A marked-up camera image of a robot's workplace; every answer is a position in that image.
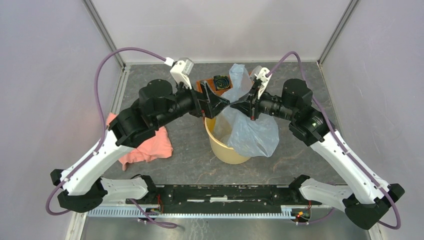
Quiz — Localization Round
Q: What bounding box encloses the white slotted cable duct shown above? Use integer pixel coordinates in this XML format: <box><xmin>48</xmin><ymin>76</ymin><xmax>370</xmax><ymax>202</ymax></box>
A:
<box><xmin>87</xmin><ymin>206</ymin><xmax>301</xmax><ymax>220</ymax></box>

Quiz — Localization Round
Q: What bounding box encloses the translucent blue plastic trash bag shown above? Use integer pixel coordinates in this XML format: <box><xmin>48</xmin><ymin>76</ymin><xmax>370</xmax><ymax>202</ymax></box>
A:
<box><xmin>212</xmin><ymin>63</ymin><xmax>280</xmax><ymax>158</ymax></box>

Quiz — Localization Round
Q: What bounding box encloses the yellow plastic trash bin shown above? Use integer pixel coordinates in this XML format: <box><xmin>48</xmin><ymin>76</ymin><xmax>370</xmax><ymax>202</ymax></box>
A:
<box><xmin>203</xmin><ymin>118</ymin><xmax>251</xmax><ymax>165</ymax></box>

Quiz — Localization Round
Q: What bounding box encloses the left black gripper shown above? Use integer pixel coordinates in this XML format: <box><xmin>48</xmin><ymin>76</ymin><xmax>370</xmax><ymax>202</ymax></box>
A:
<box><xmin>154</xmin><ymin>77</ymin><xmax>231</xmax><ymax>129</ymax></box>

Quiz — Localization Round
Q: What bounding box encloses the pink cloth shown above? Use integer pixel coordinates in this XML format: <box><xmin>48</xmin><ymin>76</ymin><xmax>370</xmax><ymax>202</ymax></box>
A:
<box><xmin>118</xmin><ymin>126</ymin><xmax>174</xmax><ymax>171</ymax></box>

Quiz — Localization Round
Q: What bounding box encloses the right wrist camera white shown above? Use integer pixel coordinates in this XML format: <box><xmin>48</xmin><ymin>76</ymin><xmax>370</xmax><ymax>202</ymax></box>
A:
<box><xmin>249</xmin><ymin>65</ymin><xmax>272</xmax><ymax>100</ymax></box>

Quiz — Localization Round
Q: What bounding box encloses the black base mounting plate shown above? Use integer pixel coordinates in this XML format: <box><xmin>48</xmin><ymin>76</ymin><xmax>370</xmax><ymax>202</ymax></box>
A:
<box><xmin>136</xmin><ymin>176</ymin><xmax>320</xmax><ymax>214</ymax></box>

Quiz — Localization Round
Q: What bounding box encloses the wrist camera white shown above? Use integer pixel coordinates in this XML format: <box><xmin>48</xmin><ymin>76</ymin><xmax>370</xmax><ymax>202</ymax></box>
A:
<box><xmin>249</xmin><ymin>65</ymin><xmax>272</xmax><ymax>100</ymax></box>
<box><xmin>164</xmin><ymin>57</ymin><xmax>194</xmax><ymax>90</ymax></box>

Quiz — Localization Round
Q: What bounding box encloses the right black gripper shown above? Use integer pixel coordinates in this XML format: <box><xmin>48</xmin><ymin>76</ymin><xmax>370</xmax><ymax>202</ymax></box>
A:
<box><xmin>230</xmin><ymin>82</ymin><xmax>297</xmax><ymax>121</ymax></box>

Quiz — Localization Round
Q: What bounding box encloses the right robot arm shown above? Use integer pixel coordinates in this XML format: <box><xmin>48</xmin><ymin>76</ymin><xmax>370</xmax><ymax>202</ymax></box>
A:
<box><xmin>230</xmin><ymin>78</ymin><xmax>405</xmax><ymax>230</ymax></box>

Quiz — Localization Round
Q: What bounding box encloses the orange wooden divided tray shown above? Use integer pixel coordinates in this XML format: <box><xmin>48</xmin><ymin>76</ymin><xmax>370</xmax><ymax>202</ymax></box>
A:
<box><xmin>191</xmin><ymin>69</ymin><xmax>253</xmax><ymax>99</ymax></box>

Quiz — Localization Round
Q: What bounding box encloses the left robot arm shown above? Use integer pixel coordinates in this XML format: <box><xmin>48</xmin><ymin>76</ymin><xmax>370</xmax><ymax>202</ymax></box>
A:
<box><xmin>50</xmin><ymin>79</ymin><xmax>230</xmax><ymax>213</ymax></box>

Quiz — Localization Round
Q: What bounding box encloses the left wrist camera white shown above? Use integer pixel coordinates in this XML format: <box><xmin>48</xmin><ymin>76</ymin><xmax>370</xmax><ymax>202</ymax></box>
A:
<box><xmin>164</xmin><ymin>57</ymin><xmax>194</xmax><ymax>90</ymax></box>

